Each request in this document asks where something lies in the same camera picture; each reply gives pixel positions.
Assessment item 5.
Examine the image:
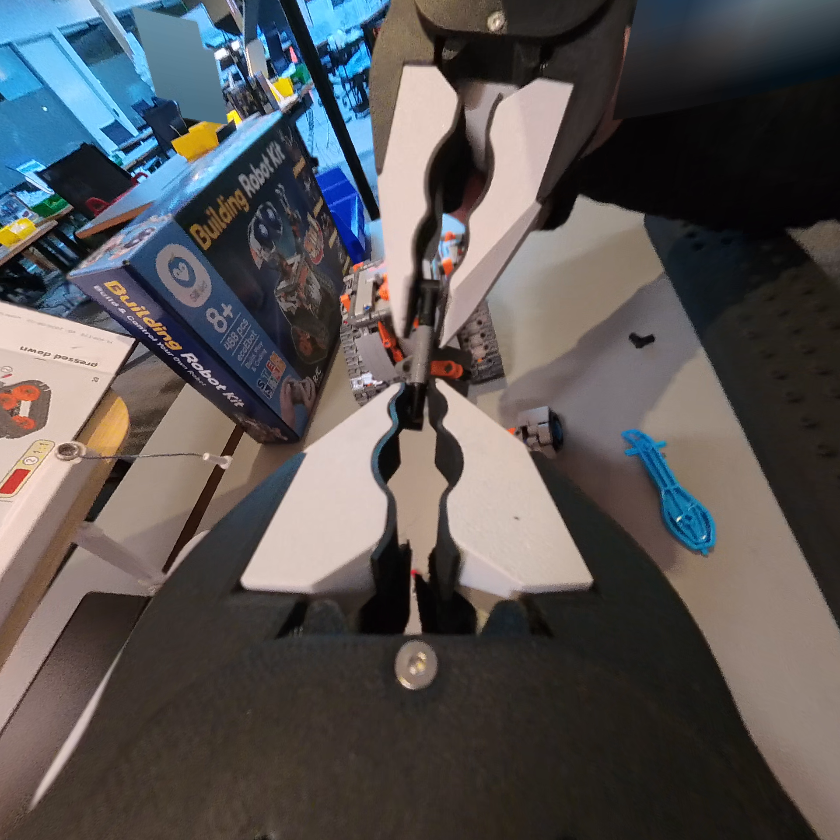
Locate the blue robot kit box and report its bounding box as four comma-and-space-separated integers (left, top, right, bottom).
66, 112, 349, 445

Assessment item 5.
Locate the person's right forearm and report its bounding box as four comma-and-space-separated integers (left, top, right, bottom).
578, 0, 840, 237

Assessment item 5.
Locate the grey orange toy robot arm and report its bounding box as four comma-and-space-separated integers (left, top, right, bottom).
512, 407, 565, 454

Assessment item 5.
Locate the grey black axle pin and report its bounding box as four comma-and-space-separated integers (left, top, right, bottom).
401, 283, 441, 427

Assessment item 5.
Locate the grey orange tracked toy robot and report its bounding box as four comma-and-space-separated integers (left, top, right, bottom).
339, 224, 506, 401

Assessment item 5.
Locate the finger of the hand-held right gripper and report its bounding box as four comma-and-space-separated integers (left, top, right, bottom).
440, 77, 576, 349
378, 63, 467, 329

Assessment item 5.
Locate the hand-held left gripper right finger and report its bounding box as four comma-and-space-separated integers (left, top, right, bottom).
431, 388, 594, 602

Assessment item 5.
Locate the black perforated foam mat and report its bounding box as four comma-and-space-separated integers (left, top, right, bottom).
650, 217, 840, 631

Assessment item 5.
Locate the blue plastic brick separator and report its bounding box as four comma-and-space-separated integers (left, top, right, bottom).
624, 430, 716, 555

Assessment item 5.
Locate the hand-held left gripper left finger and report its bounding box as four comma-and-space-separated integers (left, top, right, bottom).
241, 394, 401, 602

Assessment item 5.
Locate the blue plastic bin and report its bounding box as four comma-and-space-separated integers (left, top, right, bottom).
315, 164, 382, 263

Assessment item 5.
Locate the black metal beam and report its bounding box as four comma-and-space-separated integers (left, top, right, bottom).
269, 0, 382, 217

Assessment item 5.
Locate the yellow plastic bin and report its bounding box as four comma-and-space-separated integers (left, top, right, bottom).
171, 121, 227, 161

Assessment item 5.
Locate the white instruction booklet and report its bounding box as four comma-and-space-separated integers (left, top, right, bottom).
0, 302, 139, 598

